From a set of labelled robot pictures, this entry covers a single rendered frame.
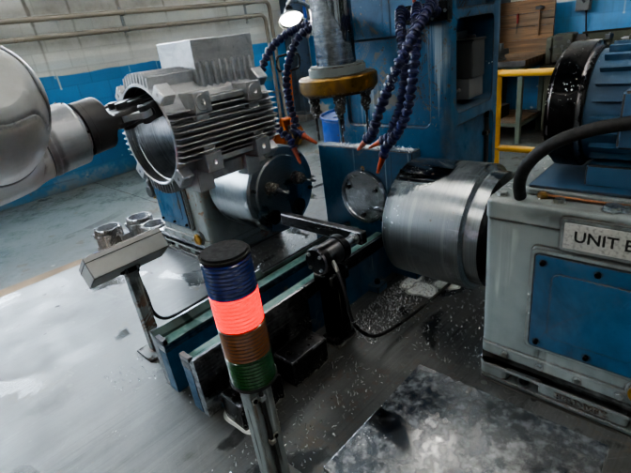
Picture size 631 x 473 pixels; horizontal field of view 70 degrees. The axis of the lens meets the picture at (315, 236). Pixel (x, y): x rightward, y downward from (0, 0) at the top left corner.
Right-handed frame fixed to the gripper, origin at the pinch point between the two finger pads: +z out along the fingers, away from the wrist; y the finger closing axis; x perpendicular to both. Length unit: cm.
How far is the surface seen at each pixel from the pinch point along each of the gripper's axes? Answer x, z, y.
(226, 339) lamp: 23.1, -24.1, -28.3
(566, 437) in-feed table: 45, 0, -60
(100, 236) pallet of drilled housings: 112, 42, 249
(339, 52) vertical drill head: 2.9, 36.6, -0.8
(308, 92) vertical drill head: 9.4, 29.6, 4.0
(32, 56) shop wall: -3, 143, 549
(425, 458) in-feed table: 44, -13, -47
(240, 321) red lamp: 20.8, -22.5, -30.1
